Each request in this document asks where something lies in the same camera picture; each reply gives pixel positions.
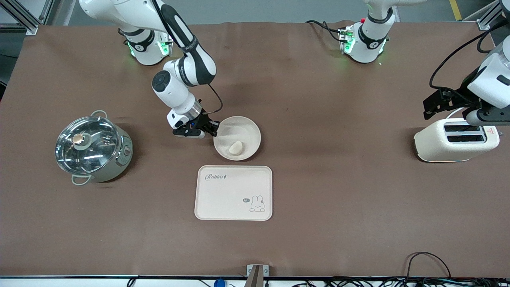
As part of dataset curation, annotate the round cream plate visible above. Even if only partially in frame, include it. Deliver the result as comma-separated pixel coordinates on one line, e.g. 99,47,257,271
213,116,262,161

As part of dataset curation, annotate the cream two-slot toaster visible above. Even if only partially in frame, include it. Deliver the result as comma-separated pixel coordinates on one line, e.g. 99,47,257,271
414,118,503,163

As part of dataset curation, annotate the cream rabbit print tray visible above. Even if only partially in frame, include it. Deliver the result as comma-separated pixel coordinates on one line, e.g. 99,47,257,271
194,165,273,221

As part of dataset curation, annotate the pale green electric pot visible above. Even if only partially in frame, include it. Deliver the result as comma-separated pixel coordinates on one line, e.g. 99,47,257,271
55,110,134,186

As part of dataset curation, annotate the glass pot lid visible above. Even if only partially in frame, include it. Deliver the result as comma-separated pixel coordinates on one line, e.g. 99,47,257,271
55,116,121,175

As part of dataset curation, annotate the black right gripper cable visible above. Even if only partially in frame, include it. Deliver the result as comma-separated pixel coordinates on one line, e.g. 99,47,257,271
199,83,223,115

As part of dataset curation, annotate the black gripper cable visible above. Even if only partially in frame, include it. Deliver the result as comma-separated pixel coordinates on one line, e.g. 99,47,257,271
429,22,510,91
199,83,223,115

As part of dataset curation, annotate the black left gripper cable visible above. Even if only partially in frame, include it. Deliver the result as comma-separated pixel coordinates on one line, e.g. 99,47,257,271
429,22,510,91

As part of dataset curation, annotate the aluminium frame profile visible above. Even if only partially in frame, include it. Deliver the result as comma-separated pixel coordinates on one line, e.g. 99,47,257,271
476,0,510,30
0,0,40,35

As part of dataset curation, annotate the looped black cable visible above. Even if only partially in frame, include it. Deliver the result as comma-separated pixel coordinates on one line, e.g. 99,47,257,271
406,252,451,279

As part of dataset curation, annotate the black arm base cable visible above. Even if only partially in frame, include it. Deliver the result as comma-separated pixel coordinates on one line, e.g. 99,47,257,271
306,20,344,42

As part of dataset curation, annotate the metal bracket with post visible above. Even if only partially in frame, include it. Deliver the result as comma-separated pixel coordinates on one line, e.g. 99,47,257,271
244,264,270,287

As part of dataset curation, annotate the black cable bundle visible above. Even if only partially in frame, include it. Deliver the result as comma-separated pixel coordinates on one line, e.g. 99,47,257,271
291,277,510,287

